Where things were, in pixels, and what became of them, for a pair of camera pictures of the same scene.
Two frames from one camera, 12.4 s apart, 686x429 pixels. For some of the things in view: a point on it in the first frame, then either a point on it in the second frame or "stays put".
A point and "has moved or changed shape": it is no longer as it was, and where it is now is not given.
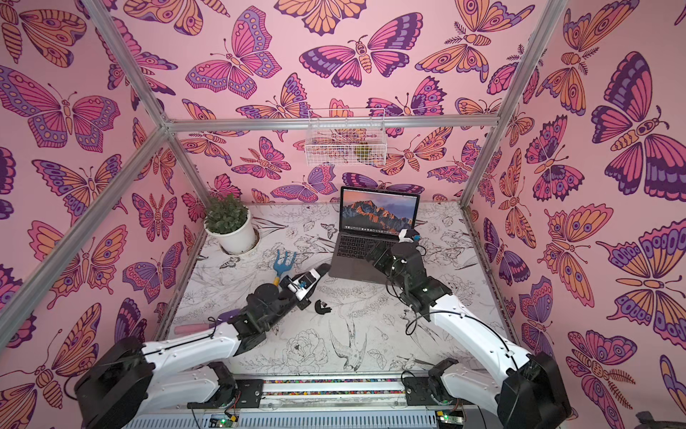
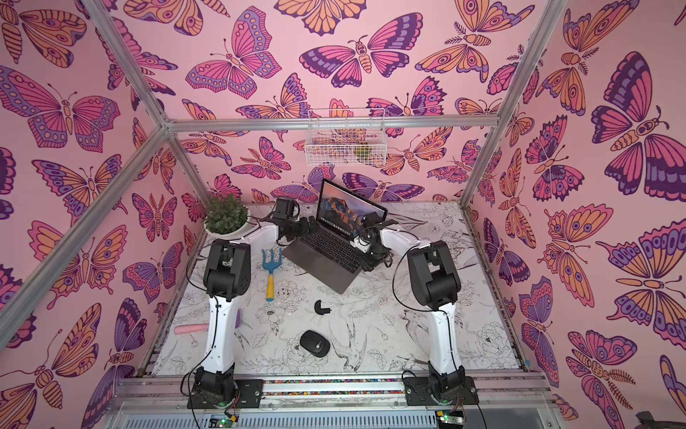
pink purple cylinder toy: (197, 327) stays put
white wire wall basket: (346, 138) stays put
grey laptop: (368, 217) has moved or changed shape
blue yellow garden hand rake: (280, 267) → (270, 280)
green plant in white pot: (230, 221) stays put
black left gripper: (304, 304) → (305, 224)
